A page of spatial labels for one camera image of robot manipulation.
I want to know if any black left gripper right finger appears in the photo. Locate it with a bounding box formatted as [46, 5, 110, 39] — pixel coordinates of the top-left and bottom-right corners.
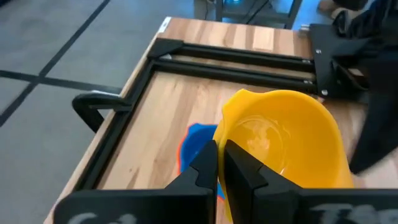
[224, 139, 398, 224]

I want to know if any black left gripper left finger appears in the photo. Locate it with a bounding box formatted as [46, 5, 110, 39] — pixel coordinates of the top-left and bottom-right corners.
[52, 139, 218, 224]

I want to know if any yellow plastic measuring cup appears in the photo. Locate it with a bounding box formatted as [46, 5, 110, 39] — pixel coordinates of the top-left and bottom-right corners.
[213, 88, 354, 223]

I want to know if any person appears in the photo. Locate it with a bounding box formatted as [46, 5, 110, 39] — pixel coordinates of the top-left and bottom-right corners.
[317, 0, 348, 19]

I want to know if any black curved table bracket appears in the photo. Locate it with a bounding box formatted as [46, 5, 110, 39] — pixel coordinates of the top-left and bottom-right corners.
[72, 92, 131, 133]

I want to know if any black table frame rail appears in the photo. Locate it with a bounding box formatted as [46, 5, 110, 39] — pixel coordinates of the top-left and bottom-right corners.
[73, 37, 318, 190]

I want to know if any black metal cart frame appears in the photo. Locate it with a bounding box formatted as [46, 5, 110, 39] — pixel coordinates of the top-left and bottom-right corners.
[194, 0, 303, 30]

